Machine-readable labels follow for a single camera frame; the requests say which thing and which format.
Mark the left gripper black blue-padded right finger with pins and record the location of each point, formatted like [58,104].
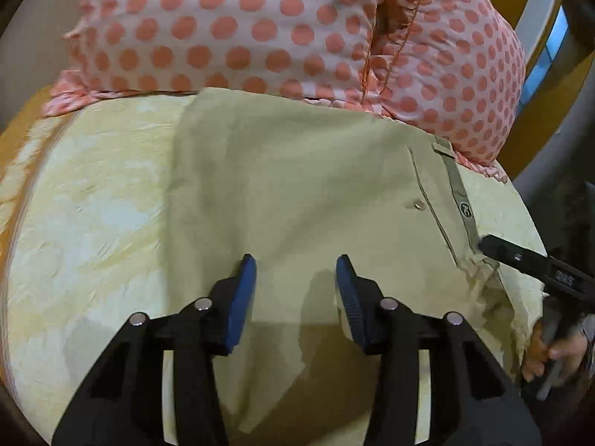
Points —
[473,401]

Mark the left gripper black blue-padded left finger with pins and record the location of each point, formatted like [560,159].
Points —
[120,401]

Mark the khaki pants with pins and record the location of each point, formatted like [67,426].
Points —
[296,186]

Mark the person's right hand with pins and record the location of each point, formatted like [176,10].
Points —
[571,350]

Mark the yellow bed sheet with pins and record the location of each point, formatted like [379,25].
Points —
[83,219]

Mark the wooden framed window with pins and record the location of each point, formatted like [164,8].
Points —
[560,54]

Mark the large pink polka-dot pillow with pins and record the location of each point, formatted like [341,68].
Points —
[311,50]

